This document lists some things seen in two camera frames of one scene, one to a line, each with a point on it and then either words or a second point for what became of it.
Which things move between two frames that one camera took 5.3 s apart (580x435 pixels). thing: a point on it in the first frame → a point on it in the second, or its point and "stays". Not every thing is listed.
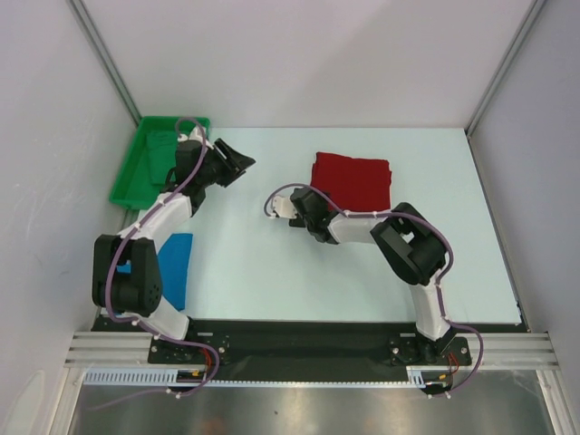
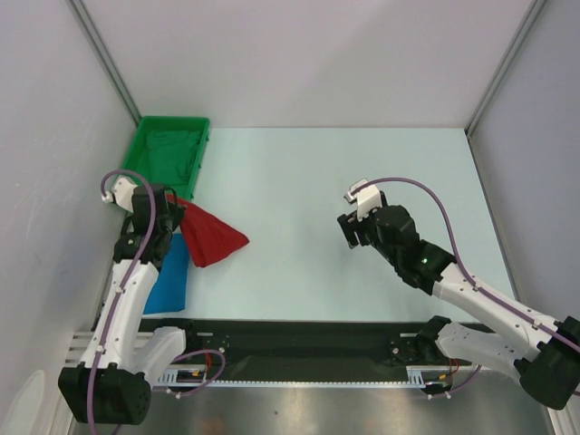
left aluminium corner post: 104,55 stays
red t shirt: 353,184 → 208,238
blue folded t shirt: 174,256 stays
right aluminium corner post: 511,51 stays
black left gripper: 233,166 → 177,211
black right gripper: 299,221 → 350,224
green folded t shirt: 162,153 stays
